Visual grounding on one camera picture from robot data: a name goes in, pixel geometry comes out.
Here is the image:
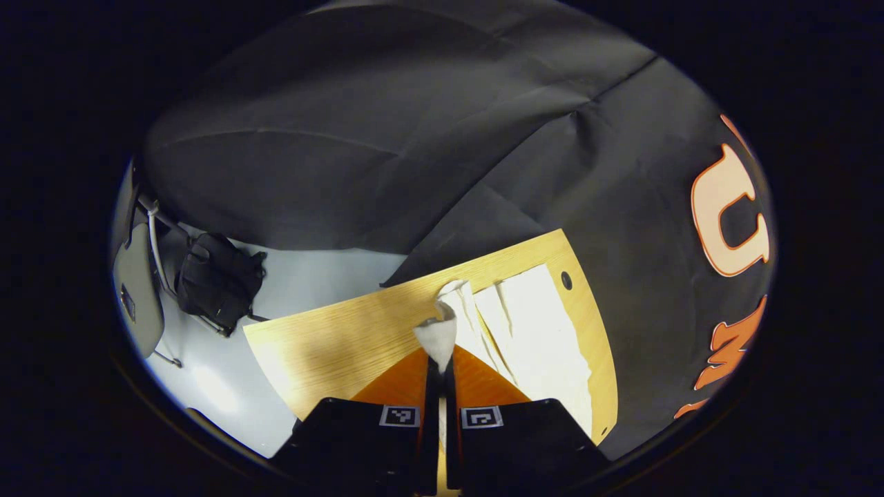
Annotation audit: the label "white jeans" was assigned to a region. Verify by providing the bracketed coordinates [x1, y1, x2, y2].
[413, 264, 595, 442]

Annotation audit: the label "grey chair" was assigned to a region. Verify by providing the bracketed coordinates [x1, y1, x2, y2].
[113, 193, 270, 368]

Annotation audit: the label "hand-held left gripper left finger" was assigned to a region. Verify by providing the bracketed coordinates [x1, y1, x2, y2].
[268, 347, 443, 496]

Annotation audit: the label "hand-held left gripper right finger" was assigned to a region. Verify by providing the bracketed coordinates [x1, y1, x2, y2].
[445, 345, 612, 492]

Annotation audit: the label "black bag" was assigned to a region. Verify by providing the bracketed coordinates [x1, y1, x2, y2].
[176, 233, 267, 337]

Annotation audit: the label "black backdrop cloth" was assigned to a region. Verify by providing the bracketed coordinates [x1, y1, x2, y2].
[142, 0, 774, 460]

